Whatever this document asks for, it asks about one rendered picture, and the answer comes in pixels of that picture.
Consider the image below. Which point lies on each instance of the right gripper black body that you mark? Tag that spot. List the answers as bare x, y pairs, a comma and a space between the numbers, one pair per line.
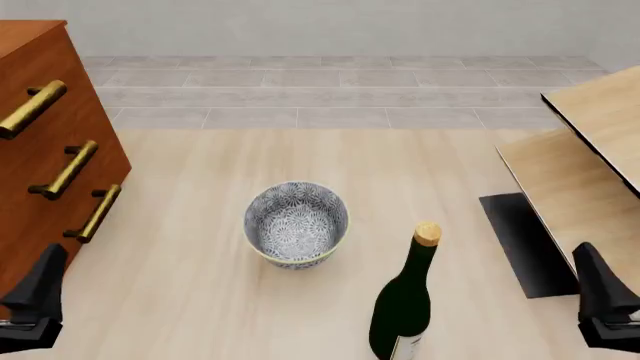
612, 337

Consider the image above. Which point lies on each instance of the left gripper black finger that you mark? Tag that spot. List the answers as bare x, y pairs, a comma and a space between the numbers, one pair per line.
42, 285

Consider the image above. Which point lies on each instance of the pale wooden wine rack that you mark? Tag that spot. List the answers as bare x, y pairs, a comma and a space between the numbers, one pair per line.
565, 180

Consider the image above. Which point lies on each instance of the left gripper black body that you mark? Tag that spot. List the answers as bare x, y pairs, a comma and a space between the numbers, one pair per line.
30, 337

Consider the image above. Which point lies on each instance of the dark green wine bottle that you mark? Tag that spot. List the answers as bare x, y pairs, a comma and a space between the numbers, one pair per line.
402, 300

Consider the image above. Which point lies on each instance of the blue patterned bowl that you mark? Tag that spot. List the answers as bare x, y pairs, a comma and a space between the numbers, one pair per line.
296, 228

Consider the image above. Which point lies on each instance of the red-brown wooden cabinet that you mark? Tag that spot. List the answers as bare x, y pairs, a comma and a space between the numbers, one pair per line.
30, 157

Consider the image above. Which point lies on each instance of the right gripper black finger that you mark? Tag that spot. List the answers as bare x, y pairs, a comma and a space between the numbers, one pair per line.
597, 288

